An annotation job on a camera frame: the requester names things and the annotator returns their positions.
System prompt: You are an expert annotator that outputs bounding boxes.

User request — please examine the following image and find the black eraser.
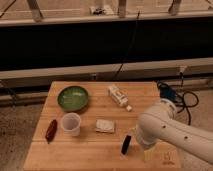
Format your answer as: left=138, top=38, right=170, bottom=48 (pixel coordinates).
left=121, top=135, right=132, bottom=155

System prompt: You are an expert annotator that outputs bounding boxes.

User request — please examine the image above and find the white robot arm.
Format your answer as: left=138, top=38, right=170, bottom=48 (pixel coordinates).
left=135, top=98, right=213, bottom=165

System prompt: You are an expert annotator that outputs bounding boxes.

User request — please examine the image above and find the white folded cloth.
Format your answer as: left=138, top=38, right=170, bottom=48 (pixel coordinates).
left=96, top=119, right=115, bottom=133

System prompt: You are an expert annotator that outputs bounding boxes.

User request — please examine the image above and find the blue power adapter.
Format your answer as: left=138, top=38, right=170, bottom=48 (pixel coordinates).
left=160, top=88, right=176, bottom=102

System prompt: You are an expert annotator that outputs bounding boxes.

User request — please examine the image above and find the white plastic bottle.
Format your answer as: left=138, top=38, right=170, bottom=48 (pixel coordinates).
left=108, top=84, right=132, bottom=112

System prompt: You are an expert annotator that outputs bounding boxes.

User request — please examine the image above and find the translucent plastic cup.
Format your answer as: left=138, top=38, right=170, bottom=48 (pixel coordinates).
left=60, top=113, right=81, bottom=137

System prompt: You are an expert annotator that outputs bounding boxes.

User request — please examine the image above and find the green bowl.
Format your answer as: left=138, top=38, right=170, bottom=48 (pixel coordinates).
left=57, top=86, right=89, bottom=112

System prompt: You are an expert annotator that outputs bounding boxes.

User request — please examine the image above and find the dark red chili pepper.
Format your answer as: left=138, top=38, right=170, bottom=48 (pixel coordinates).
left=45, top=120, right=57, bottom=143

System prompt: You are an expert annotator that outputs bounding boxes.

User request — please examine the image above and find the black floor cable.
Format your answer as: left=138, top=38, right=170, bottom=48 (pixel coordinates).
left=156, top=80, right=200, bottom=127

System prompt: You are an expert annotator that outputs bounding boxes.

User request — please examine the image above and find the black hanging cable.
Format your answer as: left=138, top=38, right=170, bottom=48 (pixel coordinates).
left=111, top=9, right=141, bottom=81

